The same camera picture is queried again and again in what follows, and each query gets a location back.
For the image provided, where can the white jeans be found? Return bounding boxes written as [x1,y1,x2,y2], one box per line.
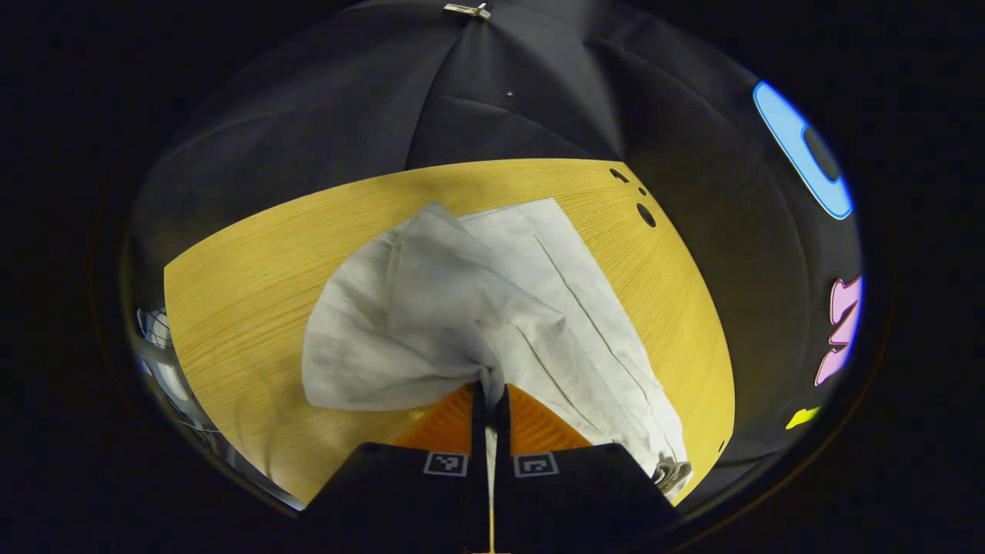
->
[302,198,693,497]

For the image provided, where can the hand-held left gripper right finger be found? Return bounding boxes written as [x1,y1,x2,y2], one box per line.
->
[492,382,682,554]

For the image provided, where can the black backdrop cloth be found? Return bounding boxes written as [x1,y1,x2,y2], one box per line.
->
[127,0,864,509]

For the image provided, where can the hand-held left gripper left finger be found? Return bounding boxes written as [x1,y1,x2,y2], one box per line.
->
[304,382,493,554]

